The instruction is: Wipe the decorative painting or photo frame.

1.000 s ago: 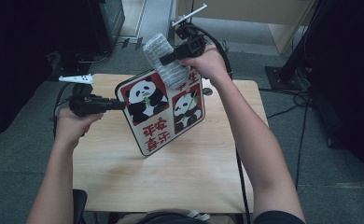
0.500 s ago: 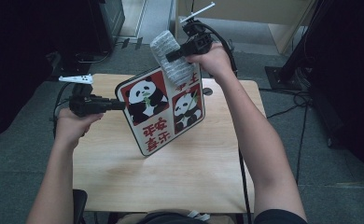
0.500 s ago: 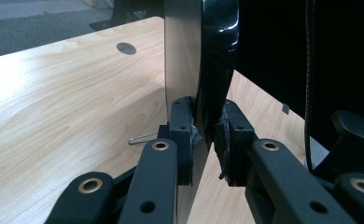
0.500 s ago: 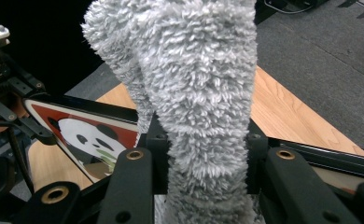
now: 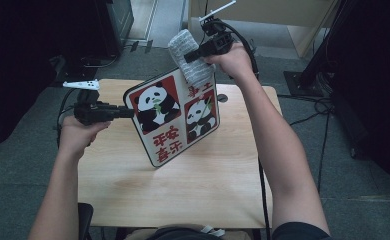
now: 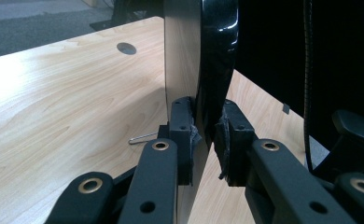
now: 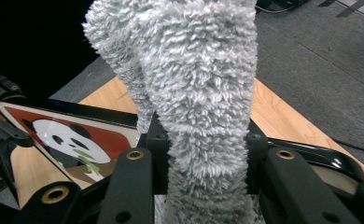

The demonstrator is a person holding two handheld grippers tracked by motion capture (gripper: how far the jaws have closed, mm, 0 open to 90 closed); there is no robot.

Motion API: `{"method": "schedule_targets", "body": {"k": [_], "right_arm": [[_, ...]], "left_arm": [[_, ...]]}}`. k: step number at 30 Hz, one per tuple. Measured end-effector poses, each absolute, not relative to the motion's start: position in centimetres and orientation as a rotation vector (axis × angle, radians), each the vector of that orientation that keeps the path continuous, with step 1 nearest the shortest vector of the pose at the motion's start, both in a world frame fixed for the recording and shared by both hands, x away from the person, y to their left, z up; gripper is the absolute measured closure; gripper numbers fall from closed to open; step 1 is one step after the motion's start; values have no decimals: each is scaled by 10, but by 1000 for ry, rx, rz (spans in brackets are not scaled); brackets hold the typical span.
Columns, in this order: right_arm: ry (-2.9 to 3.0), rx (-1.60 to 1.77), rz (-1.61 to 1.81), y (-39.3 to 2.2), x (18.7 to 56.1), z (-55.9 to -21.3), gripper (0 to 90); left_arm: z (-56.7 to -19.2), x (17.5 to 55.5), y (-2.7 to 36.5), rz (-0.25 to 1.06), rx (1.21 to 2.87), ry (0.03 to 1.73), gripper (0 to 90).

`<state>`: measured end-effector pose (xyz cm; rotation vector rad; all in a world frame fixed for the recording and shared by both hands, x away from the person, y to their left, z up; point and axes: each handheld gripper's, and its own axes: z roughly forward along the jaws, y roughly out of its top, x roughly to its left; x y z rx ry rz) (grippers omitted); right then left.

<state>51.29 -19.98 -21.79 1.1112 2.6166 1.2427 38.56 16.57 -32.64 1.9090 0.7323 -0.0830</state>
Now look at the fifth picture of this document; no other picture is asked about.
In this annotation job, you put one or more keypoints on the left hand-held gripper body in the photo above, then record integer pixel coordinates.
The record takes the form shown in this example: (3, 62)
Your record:
(93, 113)

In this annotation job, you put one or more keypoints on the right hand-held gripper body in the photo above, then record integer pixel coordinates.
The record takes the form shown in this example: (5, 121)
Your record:
(221, 40)

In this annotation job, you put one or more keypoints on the grey striped cloth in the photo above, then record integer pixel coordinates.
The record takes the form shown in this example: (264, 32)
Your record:
(196, 73)

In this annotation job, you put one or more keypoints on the panda print square board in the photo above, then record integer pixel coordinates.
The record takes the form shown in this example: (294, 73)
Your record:
(169, 143)

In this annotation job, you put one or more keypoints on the person's right hand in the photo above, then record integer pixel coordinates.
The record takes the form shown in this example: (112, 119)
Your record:
(236, 63)

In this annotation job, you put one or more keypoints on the person's left hand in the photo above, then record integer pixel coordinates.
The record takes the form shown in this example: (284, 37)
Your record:
(76, 138)

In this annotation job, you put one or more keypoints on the black flat stand base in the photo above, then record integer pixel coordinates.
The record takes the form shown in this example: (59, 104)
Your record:
(79, 71)

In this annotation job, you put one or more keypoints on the light wooden furniture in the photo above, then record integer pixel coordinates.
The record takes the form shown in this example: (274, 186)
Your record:
(283, 10)

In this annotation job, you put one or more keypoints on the black cabinet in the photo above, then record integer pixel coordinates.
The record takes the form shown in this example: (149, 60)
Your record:
(116, 20)

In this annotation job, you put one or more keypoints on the black metal stand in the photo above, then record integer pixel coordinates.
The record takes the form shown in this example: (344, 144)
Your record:
(308, 85)

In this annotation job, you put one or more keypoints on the dark curtain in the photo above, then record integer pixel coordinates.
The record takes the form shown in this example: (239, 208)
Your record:
(16, 50)
(376, 83)

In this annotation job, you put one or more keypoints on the black chair armrest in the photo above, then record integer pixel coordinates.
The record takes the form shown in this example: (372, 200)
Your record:
(85, 220)

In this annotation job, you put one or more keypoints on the person's dark shirt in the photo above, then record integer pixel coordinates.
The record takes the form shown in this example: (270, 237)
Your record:
(179, 236)

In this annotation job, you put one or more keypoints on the person's black sleeve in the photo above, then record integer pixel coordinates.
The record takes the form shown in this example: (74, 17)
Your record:
(299, 233)

